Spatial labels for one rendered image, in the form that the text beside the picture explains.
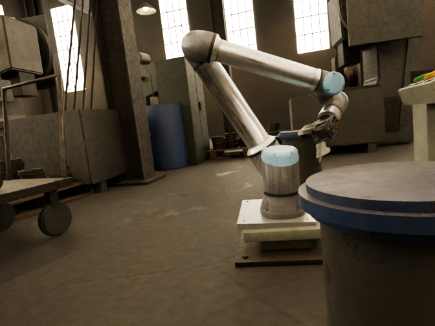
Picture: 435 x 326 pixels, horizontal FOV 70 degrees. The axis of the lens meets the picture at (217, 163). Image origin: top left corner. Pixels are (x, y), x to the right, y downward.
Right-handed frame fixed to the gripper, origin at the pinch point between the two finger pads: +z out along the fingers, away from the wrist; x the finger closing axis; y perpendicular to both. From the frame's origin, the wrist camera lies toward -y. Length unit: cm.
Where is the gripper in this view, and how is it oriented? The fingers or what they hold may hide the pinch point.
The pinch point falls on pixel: (307, 149)
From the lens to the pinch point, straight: 132.0
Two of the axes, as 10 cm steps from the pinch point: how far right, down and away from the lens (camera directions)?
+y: 5.8, -2.0, -7.9
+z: -5.2, 6.5, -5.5
